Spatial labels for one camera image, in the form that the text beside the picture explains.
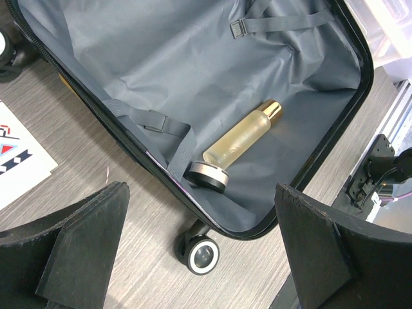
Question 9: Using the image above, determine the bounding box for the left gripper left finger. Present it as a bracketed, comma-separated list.
[1, 182, 130, 308]

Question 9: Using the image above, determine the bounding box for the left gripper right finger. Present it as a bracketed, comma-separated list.
[274, 184, 411, 308]

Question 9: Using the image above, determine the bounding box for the yellow Pikachu hard suitcase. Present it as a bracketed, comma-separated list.
[1, 1, 374, 276]

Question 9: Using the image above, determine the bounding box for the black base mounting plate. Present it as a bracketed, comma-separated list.
[346, 134, 395, 209]

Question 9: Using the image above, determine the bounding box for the patterned white placemat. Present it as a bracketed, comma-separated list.
[1, 102, 58, 209]

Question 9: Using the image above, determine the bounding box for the small round silver tin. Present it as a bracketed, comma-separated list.
[185, 161, 229, 193]

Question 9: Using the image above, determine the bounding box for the clear amber bottle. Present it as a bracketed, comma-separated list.
[202, 100, 283, 169]

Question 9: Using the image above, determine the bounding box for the white plastic drawer organizer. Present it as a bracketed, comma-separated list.
[345, 0, 411, 68]

